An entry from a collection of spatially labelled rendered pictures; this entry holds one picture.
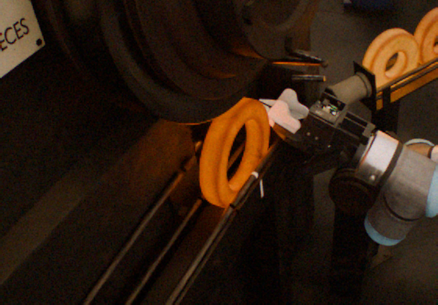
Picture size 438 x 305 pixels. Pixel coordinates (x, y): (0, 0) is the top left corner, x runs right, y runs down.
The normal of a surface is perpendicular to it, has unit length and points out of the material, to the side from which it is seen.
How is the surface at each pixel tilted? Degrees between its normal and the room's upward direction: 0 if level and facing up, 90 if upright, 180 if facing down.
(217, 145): 41
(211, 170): 66
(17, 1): 90
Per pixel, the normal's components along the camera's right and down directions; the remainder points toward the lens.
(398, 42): 0.41, 0.54
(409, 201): -0.54, 0.63
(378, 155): -0.20, -0.15
